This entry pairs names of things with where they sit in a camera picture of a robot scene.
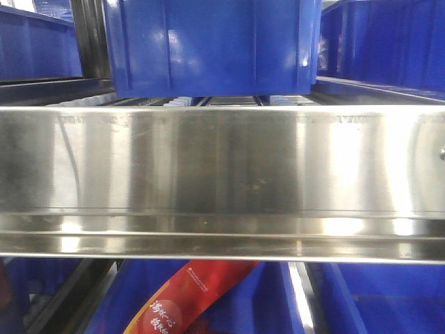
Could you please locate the dark blue bin upper middle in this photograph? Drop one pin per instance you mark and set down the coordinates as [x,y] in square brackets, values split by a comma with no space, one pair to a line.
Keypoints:
[212,48]

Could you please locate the dark blue bin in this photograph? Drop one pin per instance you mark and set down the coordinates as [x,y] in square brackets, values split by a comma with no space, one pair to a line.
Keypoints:
[394,43]
[381,298]
[212,48]
[39,295]
[36,46]
[264,302]

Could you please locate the dark blue bin lower middle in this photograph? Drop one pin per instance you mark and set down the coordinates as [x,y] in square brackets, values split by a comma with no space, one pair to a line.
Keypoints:
[264,302]

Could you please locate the dark blue bin lower right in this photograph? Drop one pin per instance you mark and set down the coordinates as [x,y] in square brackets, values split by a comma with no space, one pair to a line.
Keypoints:
[381,298]

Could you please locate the dark blue bin upper right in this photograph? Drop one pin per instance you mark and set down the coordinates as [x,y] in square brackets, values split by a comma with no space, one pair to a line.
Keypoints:
[394,43]

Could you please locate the dark blue bin upper left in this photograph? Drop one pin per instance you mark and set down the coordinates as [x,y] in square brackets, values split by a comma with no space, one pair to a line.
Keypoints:
[36,46]

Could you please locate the dark blue bin lower left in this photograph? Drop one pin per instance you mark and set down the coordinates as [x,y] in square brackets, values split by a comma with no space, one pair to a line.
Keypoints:
[39,295]

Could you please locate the red snack bag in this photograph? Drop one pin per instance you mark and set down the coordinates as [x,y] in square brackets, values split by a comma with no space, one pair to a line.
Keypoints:
[187,294]

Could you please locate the stainless steel shelf rail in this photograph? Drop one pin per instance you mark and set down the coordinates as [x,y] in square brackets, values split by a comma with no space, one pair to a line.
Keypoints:
[308,183]

